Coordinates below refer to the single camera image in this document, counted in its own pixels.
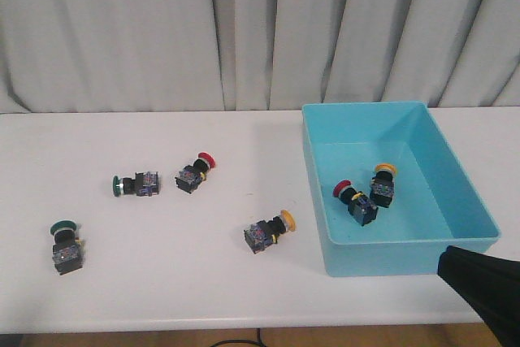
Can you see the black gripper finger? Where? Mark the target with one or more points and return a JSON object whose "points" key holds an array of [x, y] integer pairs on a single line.
{"points": [[489, 285]]}

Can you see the yellow button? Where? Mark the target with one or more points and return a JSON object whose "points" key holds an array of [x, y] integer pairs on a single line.
{"points": [[263, 234], [382, 186]]}

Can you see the red button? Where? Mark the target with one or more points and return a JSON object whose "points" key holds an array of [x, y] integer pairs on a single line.
{"points": [[191, 176], [360, 206]]}

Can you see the blue plastic box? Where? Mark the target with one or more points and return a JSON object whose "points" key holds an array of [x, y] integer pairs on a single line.
{"points": [[434, 206]]}

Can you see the yellow button lying front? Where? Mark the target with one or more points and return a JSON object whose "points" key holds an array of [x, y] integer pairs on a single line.
{"points": [[263, 234]]}

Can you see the red button lying back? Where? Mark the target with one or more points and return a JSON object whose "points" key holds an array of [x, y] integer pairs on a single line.
{"points": [[191, 176]]}

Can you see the green button lying sideways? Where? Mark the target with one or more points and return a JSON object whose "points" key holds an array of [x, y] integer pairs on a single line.
{"points": [[143, 184]]}

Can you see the green button front left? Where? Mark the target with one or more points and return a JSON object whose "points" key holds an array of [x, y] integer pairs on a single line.
{"points": [[67, 250]]}

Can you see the grey curtain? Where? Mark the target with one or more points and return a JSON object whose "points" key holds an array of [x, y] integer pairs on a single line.
{"points": [[238, 55]]}

